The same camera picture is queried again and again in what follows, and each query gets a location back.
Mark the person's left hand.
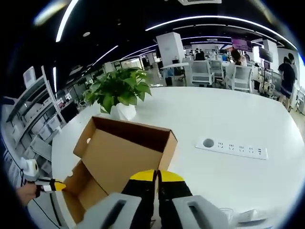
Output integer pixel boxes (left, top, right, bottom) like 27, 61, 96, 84
16, 183, 40, 207

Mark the white office desk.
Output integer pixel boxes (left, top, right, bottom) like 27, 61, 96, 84
160, 62, 189, 81

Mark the white appliance with grille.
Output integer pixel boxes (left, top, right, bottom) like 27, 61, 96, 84
23, 66, 37, 88

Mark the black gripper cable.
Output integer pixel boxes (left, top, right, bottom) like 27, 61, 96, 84
32, 198, 60, 226

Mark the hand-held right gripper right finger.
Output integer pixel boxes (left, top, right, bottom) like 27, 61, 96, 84
157, 169, 231, 229

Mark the ceiling air conditioner unit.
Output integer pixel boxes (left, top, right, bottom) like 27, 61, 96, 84
177, 0, 222, 5

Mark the white ceiling light strip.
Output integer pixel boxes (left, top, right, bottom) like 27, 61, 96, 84
55, 0, 81, 43
145, 15, 297, 50
91, 45, 119, 66
52, 66, 58, 94

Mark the dark wall monitor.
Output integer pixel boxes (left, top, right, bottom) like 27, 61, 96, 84
259, 48, 274, 62

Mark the green plant in white pot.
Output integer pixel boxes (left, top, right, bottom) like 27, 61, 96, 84
82, 67, 153, 121

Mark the purple wall screen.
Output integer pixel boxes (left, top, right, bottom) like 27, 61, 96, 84
231, 37, 252, 51

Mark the white table power strip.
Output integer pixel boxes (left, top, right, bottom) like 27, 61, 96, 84
195, 137, 269, 160

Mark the row of white storage bins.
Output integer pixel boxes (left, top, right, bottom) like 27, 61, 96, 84
11, 114, 62, 153

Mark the row of white desk chairs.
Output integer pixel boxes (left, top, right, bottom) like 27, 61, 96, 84
189, 57, 305, 113

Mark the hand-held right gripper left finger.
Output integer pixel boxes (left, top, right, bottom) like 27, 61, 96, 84
75, 169, 158, 229

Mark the brown cardboard shoe box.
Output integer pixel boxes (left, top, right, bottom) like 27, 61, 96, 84
62, 115, 179, 225

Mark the grey metal storage shelf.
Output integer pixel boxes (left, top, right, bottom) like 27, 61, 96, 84
4, 65, 70, 172

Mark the black monitor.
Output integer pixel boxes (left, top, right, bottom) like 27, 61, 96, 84
61, 104, 78, 124

